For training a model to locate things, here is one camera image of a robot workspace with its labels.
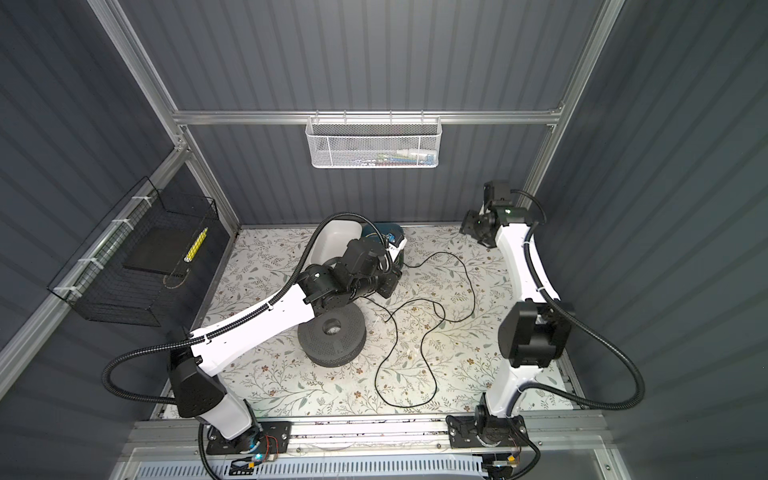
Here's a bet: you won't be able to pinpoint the grey foam spool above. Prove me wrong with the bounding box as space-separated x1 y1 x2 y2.
297 304 367 368

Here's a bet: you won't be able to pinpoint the white plastic bin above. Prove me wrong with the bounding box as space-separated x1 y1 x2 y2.
306 220 363 265

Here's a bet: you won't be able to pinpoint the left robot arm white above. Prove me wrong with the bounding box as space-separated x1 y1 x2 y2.
101 212 407 448

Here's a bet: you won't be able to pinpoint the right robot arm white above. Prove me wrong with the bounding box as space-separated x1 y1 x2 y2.
460 180 646 445

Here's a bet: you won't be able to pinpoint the teal plastic bin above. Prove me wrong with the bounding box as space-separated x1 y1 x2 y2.
375 222 407 267

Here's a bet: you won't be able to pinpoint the yellow strip in basket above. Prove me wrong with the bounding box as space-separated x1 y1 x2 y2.
183 227 209 263

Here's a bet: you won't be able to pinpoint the black pad in basket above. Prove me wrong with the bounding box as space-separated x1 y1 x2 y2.
123 227 195 277

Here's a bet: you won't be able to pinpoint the white wire mesh basket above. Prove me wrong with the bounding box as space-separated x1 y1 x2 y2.
305 119 443 169

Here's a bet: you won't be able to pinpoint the black wire basket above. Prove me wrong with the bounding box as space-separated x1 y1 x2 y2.
48 182 225 328

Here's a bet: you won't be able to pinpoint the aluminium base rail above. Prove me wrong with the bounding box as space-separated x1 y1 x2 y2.
111 411 630 479

